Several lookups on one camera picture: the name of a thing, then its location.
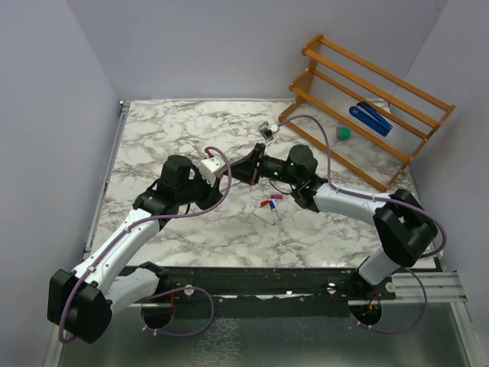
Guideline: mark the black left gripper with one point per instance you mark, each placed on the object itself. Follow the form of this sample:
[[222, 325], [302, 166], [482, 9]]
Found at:
[[212, 193]]

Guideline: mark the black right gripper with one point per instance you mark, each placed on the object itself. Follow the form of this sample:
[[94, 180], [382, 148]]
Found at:
[[246, 172]]

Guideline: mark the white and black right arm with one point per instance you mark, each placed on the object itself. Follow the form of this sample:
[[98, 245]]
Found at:
[[404, 232]]

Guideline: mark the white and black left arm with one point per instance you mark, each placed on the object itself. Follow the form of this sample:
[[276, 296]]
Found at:
[[83, 301]]

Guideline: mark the white pen green end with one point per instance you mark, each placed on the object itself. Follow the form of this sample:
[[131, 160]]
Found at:
[[233, 184]]

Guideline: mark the white pen blue end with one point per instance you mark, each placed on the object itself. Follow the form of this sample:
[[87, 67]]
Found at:
[[277, 211]]

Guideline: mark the green cube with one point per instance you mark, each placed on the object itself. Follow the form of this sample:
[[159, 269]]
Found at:
[[343, 133]]

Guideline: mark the blue stapler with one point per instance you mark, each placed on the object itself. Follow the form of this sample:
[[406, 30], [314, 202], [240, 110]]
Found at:
[[369, 116]]

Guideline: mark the orange wooden rack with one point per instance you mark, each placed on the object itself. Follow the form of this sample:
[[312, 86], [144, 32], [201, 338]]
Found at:
[[336, 79]]

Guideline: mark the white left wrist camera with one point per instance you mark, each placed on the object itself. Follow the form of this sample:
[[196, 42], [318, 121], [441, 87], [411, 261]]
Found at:
[[212, 169]]

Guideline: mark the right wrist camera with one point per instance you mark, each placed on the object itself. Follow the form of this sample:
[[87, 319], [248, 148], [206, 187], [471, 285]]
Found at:
[[268, 131]]

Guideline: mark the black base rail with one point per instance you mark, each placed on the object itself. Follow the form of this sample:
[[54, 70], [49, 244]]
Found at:
[[196, 293]]

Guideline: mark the aluminium table frame rail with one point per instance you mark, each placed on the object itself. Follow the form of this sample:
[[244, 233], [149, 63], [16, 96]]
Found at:
[[124, 110]]

